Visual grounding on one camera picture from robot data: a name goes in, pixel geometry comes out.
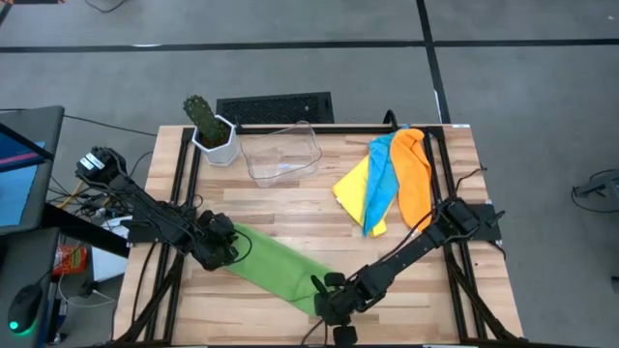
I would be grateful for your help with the black floor stand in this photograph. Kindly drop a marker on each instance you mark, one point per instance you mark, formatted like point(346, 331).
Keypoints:
point(604, 186)

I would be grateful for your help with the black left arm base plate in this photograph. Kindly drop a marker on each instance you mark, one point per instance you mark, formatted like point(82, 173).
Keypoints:
point(140, 234)

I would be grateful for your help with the computer monitor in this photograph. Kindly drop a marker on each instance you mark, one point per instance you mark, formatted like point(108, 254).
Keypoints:
point(19, 193)

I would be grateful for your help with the black aluminium table frame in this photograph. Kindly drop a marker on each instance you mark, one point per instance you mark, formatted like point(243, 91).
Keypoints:
point(348, 129)

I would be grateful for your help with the dark grey desk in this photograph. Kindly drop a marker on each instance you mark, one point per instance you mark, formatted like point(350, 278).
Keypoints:
point(29, 256)

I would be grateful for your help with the orange snack bag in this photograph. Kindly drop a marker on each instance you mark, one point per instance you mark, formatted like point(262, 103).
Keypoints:
point(70, 260)

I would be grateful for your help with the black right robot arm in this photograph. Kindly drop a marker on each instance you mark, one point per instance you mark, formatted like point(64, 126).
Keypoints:
point(416, 246)

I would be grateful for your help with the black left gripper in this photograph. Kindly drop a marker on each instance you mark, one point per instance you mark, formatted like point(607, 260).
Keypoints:
point(217, 239)

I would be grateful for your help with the clear plastic bin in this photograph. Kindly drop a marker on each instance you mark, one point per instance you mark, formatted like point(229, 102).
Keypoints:
point(290, 145)

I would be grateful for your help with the orange microfiber towel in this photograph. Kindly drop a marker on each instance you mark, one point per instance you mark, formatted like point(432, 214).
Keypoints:
point(411, 174)

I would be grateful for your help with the white hexagonal planter pot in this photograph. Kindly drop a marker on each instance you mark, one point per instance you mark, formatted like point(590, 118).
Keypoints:
point(220, 153)

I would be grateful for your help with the green microfiber towel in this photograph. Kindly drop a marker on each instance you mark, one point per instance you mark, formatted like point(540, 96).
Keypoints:
point(275, 270)

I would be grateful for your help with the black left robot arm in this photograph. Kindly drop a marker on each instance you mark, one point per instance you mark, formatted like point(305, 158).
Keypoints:
point(145, 208)

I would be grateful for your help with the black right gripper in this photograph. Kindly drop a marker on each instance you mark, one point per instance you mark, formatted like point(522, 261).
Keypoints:
point(343, 302)

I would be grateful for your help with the green cactus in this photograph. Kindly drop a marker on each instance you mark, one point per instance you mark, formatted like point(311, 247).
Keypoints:
point(203, 116)

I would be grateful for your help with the black computer mouse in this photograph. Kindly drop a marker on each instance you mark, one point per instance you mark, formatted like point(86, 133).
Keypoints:
point(24, 304)

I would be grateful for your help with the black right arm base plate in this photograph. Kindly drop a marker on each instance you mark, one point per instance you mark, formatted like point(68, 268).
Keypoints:
point(488, 227)

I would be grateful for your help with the yellow microfiber towel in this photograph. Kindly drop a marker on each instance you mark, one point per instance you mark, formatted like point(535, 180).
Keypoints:
point(350, 193)

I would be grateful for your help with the blue microfiber towel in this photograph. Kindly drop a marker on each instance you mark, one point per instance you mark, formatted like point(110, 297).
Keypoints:
point(382, 183)

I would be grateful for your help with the white box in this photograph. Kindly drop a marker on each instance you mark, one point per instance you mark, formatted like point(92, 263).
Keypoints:
point(106, 263)

